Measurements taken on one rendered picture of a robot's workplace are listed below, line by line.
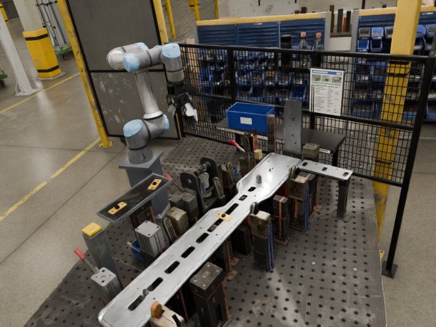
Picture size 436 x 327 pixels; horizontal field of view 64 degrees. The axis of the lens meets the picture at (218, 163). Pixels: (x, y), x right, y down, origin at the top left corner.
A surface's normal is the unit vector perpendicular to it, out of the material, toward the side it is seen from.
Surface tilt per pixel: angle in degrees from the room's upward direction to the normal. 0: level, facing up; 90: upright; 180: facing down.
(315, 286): 0
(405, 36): 90
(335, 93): 90
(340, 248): 0
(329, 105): 90
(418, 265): 0
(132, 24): 90
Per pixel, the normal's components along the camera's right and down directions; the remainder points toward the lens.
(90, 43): -0.33, 0.52
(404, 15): -0.55, 0.48
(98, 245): 0.80, 0.23
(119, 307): -0.11, -0.85
